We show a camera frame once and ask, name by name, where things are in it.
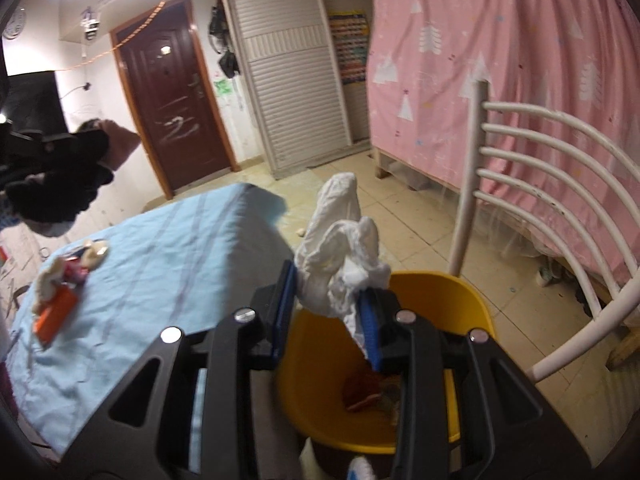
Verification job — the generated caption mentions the orange string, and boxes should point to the orange string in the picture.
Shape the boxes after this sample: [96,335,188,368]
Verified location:
[55,0,169,74]

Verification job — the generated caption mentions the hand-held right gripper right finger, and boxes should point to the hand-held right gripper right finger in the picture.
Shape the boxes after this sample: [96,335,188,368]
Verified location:
[356,287,594,480]

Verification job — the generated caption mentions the beige crumpled scrap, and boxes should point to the beige crumpled scrap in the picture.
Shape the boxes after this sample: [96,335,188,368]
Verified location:
[81,240,110,269]

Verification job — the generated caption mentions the pinkish brown soft item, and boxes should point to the pinkish brown soft item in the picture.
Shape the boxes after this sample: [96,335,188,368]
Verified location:
[80,117,142,172]

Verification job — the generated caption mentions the pink tree print curtain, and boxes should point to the pink tree print curtain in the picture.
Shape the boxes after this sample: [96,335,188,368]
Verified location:
[367,0,640,292]

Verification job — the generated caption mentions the red item in bin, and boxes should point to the red item in bin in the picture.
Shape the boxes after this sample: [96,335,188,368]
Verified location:
[342,372,382,414]

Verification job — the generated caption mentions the round wall clock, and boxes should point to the round wall clock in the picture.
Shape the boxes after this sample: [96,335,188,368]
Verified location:
[2,9,27,40]

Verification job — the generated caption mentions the red wrapper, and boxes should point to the red wrapper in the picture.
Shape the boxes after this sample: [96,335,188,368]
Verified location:
[62,259,89,287]

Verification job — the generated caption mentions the white metal chair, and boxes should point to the white metal chair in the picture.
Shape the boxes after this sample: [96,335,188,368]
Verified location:
[446,80,640,384]

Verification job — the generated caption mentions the black wall television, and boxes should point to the black wall television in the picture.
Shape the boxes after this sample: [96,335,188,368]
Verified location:
[0,71,69,136]

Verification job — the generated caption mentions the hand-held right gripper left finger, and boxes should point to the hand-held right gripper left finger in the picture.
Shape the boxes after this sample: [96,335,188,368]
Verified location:
[60,259,299,480]

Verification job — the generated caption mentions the white shutter wardrobe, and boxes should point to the white shutter wardrobe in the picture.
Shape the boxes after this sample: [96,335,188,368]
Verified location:
[217,0,374,181]

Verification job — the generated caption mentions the yellow plastic bin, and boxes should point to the yellow plastic bin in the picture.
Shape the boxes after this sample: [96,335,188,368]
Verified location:
[275,270,496,454]

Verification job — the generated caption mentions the light blue striped tablecloth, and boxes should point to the light blue striped tablecloth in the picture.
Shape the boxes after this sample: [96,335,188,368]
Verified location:
[7,182,288,458]

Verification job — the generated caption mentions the colourful grid wall poster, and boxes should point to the colourful grid wall poster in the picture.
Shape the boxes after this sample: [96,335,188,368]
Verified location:
[327,7,371,86]

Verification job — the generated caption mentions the white cloth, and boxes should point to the white cloth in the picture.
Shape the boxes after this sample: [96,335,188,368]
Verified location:
[294,171,392,361]

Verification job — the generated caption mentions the black hanging bags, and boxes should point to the black hanging bags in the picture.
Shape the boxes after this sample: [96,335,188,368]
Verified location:
[207,0,240,80]

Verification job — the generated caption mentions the white wall camera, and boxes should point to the white wall camera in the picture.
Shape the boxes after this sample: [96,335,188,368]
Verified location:
[80,6,102,42]

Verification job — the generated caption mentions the dark red wooden door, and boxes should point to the dark red wooden door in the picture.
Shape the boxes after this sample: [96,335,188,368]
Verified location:
[110,0,236,200]

